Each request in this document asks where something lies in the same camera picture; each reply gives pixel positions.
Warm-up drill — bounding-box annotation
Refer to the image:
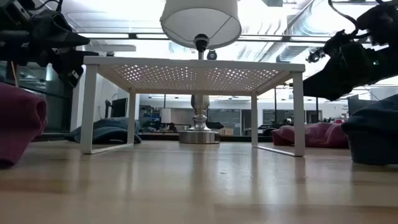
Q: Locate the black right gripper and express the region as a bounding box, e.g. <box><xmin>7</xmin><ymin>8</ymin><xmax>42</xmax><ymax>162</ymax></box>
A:
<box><xmin>303</xmin><ymin>29</ymin><xmax>398</xmax><ymax>102</ymax></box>

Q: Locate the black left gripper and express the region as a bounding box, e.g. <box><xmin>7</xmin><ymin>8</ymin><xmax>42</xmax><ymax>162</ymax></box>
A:
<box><xmin>29</xmin><ymin>9</ymin><xmax>100</xmax><ymax>88</ymax></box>

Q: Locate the maroon pink cap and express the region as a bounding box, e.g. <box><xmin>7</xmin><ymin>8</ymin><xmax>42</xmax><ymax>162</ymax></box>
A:
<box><xmin>0</xmin><ymin>82</ymin><xmax>48</xmax><ymax>169</ymax></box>
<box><xmin>271</xmin><ymin>122</ymin><xmax>349</xmax><ymax>149</ymax></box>

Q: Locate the black ceiling spotlight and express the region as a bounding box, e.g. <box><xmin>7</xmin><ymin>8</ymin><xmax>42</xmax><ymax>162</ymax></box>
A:
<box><xmin>306</xmin><ymin>46</ymin><xmax>326</xmax><ymax>64</ymax></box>

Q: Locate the dark navy cap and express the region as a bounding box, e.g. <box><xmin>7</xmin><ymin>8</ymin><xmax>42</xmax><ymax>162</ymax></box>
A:
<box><xmin>340</xmin><ymin>94</ymin><xmax>398</xmax><ymax>166</ymax></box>

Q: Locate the black computer monitor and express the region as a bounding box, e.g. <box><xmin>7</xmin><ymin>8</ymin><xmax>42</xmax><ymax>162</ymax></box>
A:
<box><xmin>110</xmin><ymin>97</ymin><xmax>129</xmax><ymax>118</ymax></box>

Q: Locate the teal blue cap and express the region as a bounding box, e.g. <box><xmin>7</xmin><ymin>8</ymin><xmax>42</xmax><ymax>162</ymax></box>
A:
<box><xmin>64</xmin><ymin>117</ymin><xmax>142</xmax><ymax>145</ymax></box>

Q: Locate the white perforated metal shelf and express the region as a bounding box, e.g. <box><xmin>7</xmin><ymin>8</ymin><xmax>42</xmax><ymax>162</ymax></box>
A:
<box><xmin>80</xmin><ymin>55</ymin><xmax>307</xmax><ymax>157</ymax></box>

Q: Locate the silver lamp with white shade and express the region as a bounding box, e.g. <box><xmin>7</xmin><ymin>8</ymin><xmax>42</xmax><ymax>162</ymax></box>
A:
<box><xmin>159</xmin><ymin>0</ymin><xmax>243</xmax><ymax>144</ymax></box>

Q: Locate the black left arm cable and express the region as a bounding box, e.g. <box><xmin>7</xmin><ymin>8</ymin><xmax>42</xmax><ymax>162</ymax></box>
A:
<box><xmin>30</xmin><ymin>0</ymin><xmax>65</xmax><ymax>13</ymax></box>

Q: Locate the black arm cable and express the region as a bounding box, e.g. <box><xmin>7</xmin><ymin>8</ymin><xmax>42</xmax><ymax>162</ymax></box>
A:
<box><xmin>30</xmin><ymin>0</ymin><xmax>65</xmax><ymax>13</ymax></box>
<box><xmin>328</xmin><ymin>0</ymin><xmax>361</xmax><ymax>31</ymax></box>

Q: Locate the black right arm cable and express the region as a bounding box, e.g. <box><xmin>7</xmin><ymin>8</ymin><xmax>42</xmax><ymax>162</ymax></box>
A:
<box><xmin>328</xmin><ymin>0</ymin><xmax>361</xmax><ymax>31</ymax></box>

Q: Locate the black table frame rail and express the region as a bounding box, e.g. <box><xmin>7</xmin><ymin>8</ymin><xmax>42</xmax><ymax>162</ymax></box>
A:
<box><xmin>30</xmin><ymin>133</ymin><xmax>349</xmax><ymax>143</ymax></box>

